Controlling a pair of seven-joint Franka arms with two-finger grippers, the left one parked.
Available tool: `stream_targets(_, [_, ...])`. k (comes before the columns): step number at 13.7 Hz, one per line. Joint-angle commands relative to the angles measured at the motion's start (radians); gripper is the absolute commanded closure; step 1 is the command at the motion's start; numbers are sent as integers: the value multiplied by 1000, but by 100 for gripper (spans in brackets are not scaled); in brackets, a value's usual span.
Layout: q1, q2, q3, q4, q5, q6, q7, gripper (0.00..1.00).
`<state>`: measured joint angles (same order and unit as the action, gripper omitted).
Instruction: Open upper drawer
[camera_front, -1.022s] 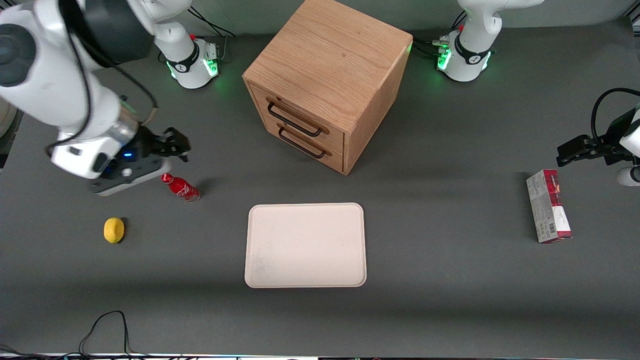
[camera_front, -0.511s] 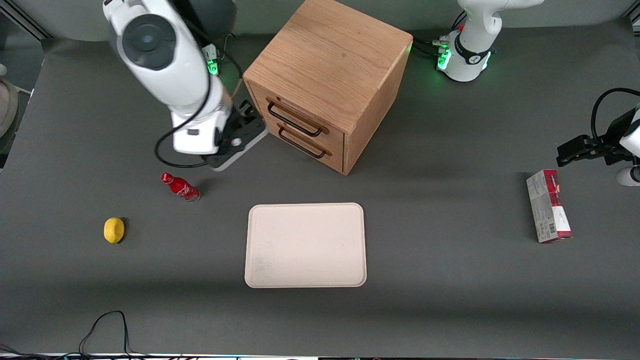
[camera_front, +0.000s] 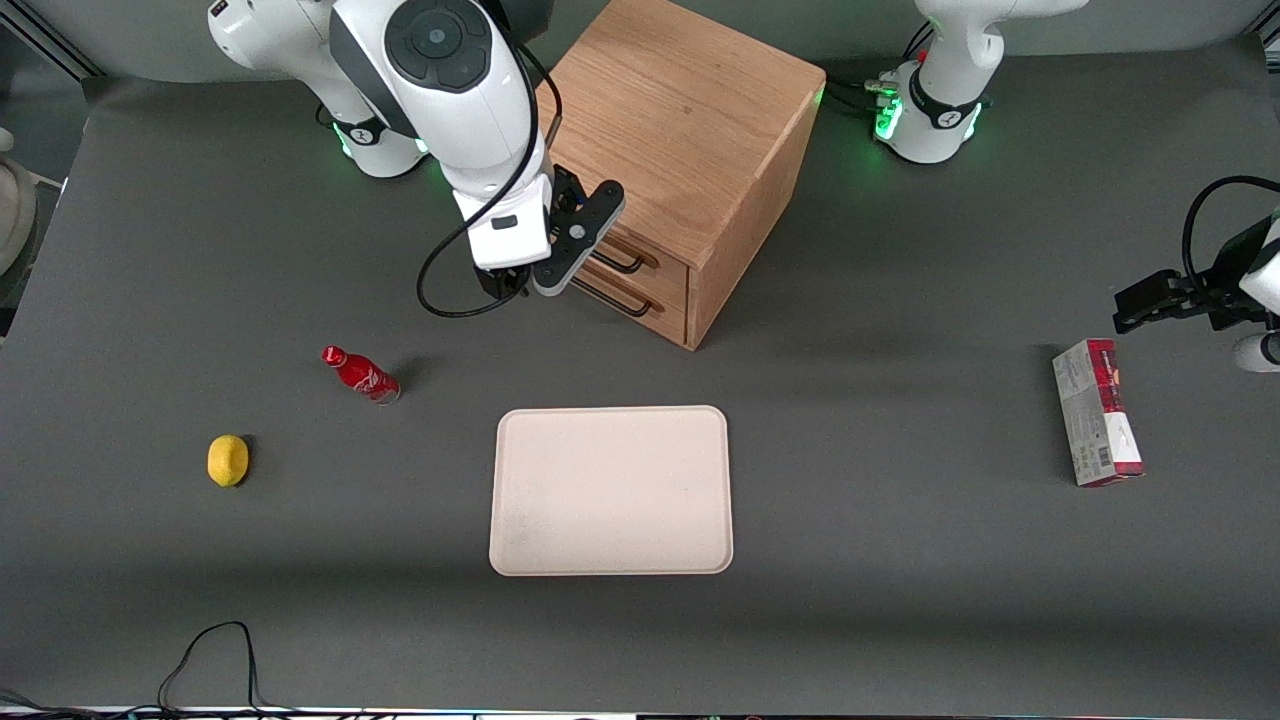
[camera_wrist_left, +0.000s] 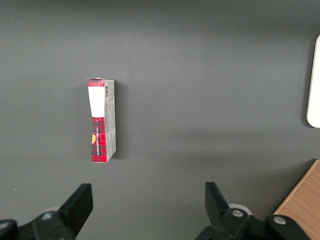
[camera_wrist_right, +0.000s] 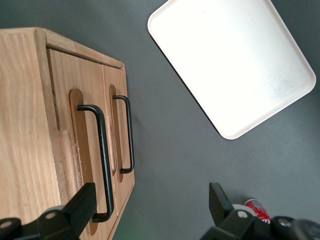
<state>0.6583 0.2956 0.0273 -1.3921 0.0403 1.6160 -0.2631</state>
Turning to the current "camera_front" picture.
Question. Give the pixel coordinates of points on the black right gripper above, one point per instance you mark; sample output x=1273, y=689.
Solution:
x=503, y=282

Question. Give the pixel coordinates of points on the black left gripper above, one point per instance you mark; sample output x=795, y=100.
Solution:
x=1222, y=291

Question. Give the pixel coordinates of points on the wooden drawer with rails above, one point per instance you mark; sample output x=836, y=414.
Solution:
x=672, y=278

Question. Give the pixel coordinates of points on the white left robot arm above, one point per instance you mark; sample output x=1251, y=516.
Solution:
x=940, y=110

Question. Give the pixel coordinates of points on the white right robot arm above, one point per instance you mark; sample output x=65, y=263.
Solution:
x=450, y=110

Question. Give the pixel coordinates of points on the wooden drawer cabinet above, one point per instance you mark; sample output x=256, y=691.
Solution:
x=680, y=110

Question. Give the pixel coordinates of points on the grey and red carton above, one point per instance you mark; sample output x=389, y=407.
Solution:
x=1092, y=415

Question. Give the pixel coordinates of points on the red cola bottle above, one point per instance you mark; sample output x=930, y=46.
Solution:
x=362, y=377

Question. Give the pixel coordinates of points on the beige rectangular tray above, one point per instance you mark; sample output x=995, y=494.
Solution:
x=612, y=490

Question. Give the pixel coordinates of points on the yellow lemon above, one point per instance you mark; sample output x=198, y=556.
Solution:
x=228, y=461

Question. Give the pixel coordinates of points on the white round object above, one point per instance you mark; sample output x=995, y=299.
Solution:
x=12, y=200

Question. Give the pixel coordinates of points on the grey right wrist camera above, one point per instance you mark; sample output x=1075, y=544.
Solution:
x=580, y=238

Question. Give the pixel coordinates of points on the aluminium frame profile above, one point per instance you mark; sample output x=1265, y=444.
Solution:
x=50, y=42

